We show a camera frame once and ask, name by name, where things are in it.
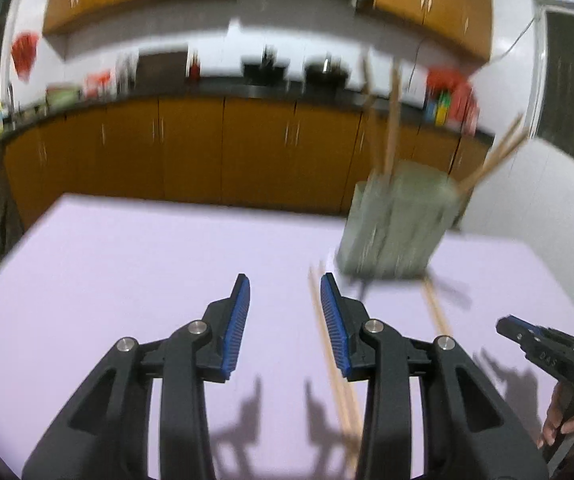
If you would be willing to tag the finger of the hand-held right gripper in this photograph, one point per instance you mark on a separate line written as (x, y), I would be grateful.
(517, 335)
(542, 334)

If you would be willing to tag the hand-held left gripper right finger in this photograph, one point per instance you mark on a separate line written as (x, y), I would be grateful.
(334, 330)

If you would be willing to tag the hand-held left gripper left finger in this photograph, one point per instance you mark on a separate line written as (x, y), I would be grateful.
(234, 330)

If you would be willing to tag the pale green perforated utensil holder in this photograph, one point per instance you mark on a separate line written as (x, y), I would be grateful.
(397, 225)

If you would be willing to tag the person's right hand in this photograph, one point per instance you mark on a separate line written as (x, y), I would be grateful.
(564, 417)

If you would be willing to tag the lilac tablecloth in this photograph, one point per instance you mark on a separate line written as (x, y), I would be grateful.
(142, 270)

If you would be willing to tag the wooden base cabinets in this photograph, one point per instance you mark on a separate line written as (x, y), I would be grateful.
(192, 150)

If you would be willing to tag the red oil bottles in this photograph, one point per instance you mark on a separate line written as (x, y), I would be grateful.
(464, 110)

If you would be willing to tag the colourful small boxes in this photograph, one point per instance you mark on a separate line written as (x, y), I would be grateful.
(437, 110)

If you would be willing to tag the black kitchen countertop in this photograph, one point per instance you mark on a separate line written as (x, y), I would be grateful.
(227, 91)

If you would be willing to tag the black wok with lid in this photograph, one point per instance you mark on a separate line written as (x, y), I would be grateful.
(327, 72)

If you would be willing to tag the black open wok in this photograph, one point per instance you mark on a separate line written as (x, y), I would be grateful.
(264, 71)

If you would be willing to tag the red bottle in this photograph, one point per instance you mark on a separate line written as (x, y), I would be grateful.
(195, 67)

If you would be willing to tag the red bag on bottles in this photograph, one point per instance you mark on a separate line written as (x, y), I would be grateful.
(447, 79)

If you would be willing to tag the dark cutting board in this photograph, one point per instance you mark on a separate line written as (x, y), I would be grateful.
(163, 67)

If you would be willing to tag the clear glass jar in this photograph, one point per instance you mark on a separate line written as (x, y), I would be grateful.
(125, 72)

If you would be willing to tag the red and white plastic bag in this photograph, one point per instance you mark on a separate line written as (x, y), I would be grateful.
(99, 82)

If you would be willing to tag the green basin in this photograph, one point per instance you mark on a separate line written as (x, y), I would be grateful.
(64, 95)

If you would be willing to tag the hanging red plastic bag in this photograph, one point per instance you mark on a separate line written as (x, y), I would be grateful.
(24, 55)

